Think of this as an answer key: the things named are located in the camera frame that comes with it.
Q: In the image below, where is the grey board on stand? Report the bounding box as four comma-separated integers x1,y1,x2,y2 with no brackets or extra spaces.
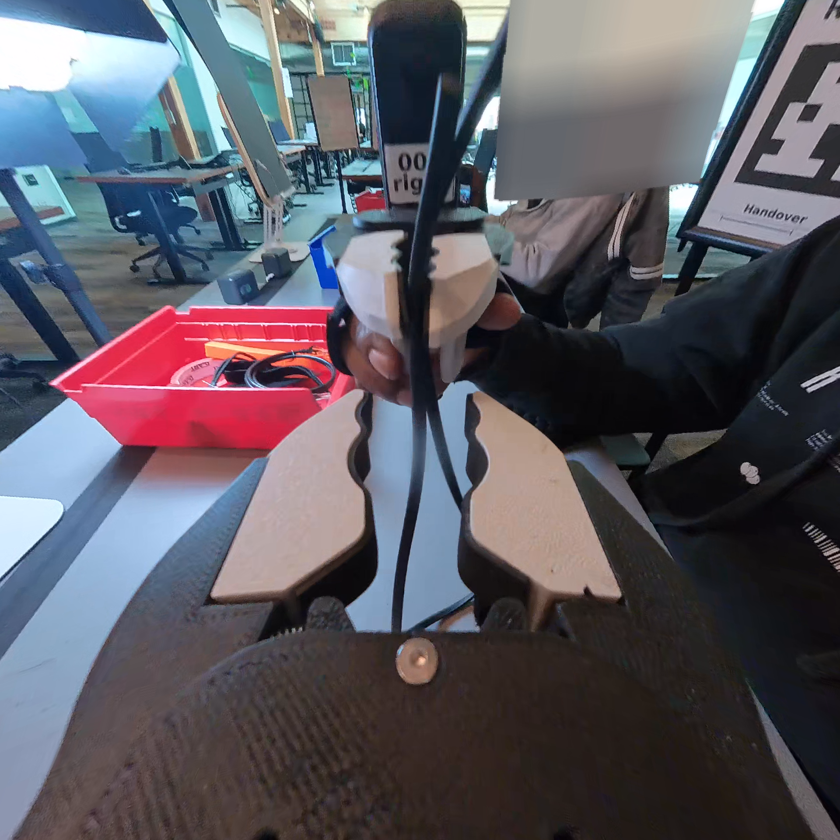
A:
167,0,309,263

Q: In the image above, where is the blue storage bin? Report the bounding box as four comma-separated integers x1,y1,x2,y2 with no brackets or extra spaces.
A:
307,226,342,290

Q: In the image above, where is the white board stand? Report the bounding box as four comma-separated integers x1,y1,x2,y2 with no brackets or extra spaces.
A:
0,497,64,581

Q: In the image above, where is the studio light panel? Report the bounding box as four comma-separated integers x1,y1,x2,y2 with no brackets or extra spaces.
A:
0,0,181,172

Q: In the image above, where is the person's right forearm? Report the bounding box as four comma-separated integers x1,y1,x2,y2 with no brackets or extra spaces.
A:
525,230,840,447

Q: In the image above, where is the tape roll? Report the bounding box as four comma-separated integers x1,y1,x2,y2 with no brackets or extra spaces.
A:
169,357,214,389

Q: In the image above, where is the framed marker sign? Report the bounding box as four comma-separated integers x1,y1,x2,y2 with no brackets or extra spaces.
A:
675,0,840,296

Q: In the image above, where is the coiled black cable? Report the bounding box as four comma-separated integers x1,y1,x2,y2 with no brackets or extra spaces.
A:
211,349,337,392

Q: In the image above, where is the orange box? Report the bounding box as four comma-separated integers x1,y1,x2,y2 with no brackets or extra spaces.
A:
203,340,316,361

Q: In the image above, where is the wooden office desk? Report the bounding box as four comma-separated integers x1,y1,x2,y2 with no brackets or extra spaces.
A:
75,164,260,260

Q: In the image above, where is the person's right hand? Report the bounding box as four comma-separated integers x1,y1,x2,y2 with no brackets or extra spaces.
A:
343,294,560,408

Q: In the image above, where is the black office chair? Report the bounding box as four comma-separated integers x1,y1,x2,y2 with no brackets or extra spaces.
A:
98,180,214,283

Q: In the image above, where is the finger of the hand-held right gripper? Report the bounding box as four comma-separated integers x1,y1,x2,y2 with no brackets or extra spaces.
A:
336,230,408,354
420,233,501,383

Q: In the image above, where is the black light stand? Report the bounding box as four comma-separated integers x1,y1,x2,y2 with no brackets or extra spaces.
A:
0,167,109,365

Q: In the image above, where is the brown whiteboard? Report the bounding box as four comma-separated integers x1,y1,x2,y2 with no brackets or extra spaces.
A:
307,75,361,152

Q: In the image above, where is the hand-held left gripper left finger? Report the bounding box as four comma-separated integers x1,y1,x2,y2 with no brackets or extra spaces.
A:
210,388,378,608

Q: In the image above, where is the thin black cable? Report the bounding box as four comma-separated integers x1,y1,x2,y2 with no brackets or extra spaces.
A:
390,16,513,634

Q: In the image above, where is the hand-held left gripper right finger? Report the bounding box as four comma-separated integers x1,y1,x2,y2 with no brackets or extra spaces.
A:
459,392,623,631

